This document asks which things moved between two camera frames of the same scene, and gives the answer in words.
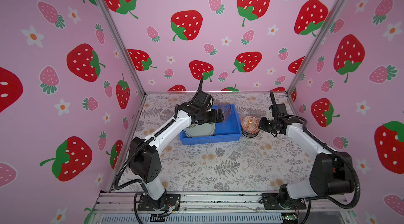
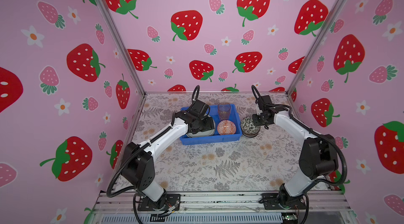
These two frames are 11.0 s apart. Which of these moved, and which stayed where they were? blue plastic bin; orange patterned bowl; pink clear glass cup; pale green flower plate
Moved: orange patterned bowl
Stayed: pink clear glass cup; pale green flower plate; blue plastic bin
